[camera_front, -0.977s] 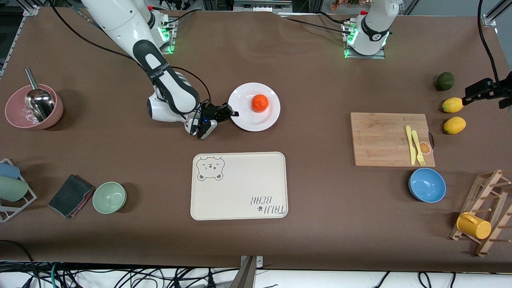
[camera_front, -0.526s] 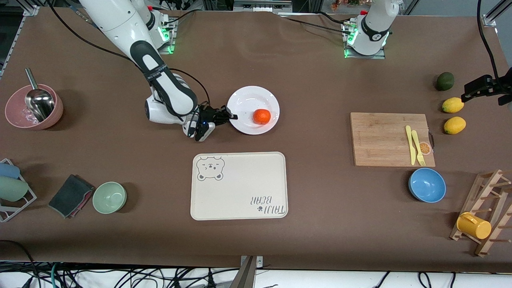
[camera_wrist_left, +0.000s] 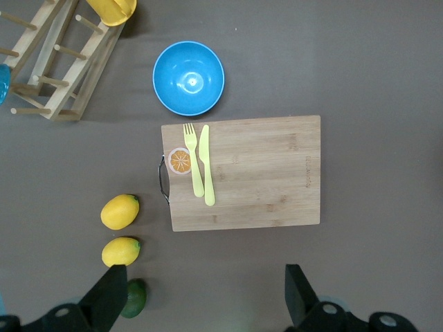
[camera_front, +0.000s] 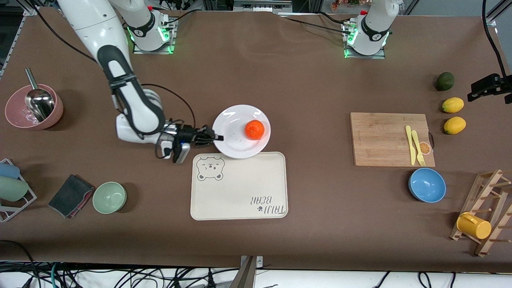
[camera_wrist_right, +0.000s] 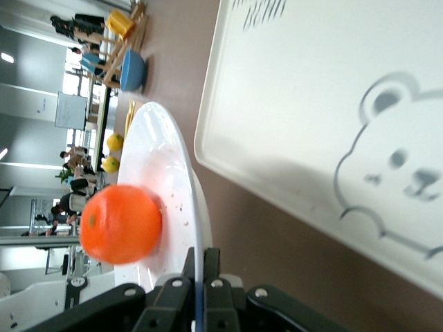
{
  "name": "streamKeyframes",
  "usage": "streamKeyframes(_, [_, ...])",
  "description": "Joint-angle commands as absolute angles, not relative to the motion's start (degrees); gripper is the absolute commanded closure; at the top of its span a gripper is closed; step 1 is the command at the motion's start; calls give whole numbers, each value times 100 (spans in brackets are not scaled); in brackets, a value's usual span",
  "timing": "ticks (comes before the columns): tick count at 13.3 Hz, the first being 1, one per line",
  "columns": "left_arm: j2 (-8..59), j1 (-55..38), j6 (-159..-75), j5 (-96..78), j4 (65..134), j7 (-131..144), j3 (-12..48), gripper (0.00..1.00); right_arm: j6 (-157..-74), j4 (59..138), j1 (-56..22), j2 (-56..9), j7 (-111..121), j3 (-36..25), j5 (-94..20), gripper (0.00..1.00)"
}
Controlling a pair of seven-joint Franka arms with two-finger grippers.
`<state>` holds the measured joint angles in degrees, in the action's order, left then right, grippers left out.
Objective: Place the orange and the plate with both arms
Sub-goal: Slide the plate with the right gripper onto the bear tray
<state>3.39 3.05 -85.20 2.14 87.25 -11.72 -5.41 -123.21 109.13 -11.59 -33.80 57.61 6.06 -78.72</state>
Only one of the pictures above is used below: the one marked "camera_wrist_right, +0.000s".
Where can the orange fruit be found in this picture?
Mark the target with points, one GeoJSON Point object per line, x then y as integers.
{"type": "Point", "coordinates": [121, 224]}

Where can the bent person dark jacket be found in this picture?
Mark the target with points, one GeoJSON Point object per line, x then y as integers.
{"type": "Point", "coordinates": [69, 205]}

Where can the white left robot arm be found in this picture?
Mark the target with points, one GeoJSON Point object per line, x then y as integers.
{"type": "Point", "coordinates": [34, 301]}

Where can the blue bowl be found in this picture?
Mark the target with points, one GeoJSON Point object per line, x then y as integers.
{"type": "Point", "coordinates": [133, 71]}

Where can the yellow cup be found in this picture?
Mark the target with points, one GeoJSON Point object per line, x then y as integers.
{"type": "Point", "coordinates": [119, 23]}

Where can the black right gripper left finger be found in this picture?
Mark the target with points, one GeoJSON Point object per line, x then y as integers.
{"type": "Point", "coordinates": [166, 304]}

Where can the person in blue shirt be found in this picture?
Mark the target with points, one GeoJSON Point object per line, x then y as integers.
{"type": "Point", "coordinates": [90, 61]}

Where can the wooden cup rack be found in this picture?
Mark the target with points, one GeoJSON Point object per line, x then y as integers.
{"type": "Point", "coordinates": [114, 55]}

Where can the yellow plastic fork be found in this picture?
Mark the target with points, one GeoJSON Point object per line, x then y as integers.
{"type": "Point", "coordinates": [132, 105]}

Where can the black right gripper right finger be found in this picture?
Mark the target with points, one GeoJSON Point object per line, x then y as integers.
{"type": "Point", "coordinates": [218, 304]}

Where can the green potted plant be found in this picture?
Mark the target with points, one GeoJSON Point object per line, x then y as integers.
{"type": "Point", "coordinates": [65, 175]}

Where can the person in black clothes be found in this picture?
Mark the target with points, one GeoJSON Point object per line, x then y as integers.
{"type": "Point", "coordinates": [79, 24]}

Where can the yellow plastic knife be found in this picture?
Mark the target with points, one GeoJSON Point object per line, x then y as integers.
{"type": "Point", "coordinates": [127, 125]}

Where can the seated person light shirt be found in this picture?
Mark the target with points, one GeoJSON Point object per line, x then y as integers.
{"type": "Point", "coordinates": [78, 159]}

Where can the white round plate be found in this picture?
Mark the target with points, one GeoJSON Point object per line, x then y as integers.
{"type": "Point", "coordinates": [155, 155]}

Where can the cream tray with bear print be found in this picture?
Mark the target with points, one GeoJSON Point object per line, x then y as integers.
{"type": "Point", "coordinates": [294, 103]}

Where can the yellow lemon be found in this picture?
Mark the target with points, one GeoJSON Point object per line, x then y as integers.
{"type": "Point", "coordinates": [115, 142]}
{"type": "Point", "coordinates": [110, 165]}

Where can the whiteboard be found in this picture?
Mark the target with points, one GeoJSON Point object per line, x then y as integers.
{"type": "Point", "coordinates": [71, 110]}

